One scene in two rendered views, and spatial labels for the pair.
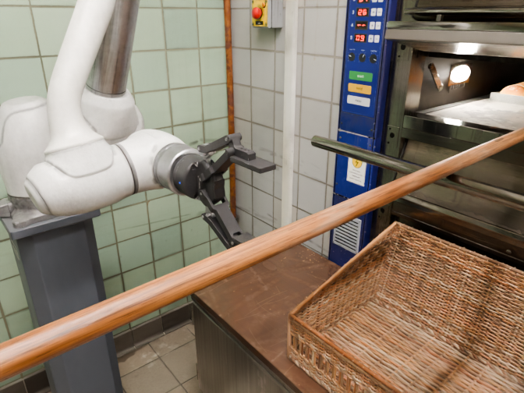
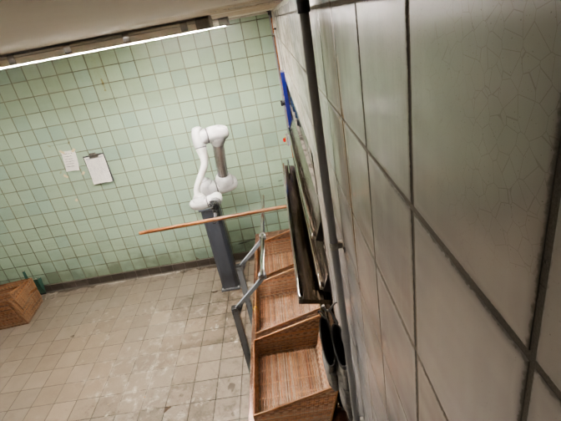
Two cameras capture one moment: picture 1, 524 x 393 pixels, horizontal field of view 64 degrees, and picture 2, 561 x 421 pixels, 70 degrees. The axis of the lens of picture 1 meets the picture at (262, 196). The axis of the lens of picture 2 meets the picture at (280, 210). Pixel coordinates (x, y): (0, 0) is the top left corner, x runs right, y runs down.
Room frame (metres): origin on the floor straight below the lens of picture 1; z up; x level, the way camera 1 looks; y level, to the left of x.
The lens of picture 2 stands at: (-1.28, -2.38, 2.55)
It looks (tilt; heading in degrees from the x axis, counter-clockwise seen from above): 26 degrees down; 42
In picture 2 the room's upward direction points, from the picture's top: 11 degrees counter-clockwise
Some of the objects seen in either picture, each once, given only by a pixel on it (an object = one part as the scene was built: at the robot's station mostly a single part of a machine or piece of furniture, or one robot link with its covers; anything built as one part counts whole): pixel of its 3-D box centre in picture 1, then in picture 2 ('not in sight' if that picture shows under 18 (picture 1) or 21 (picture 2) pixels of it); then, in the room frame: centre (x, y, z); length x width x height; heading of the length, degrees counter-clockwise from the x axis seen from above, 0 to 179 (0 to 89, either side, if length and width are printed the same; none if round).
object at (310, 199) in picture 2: not in sight; (302, 151); (0.56, -1.00, 1.80); 1.79 x 0.11 x 0.19; 39
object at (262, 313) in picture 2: not in sight; (287, 302); (0.37, -0.81, 0.72); 0.56 x 0.49 x 0.28; 40
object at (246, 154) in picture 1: (241, 146); not in sight; (0.59, 0.03, 1.28); 0.05 x 0.01 x 0.03; 40
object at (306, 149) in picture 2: not in sight; (301, 119); (0.58, -1.02, 1.99); 1.80 x 0.08 x 0.21; 39
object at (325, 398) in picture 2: not in sight; (293, 368); (-0.10, -1.19, 0.72); 0.56 x 0.49 x 0.28; 41
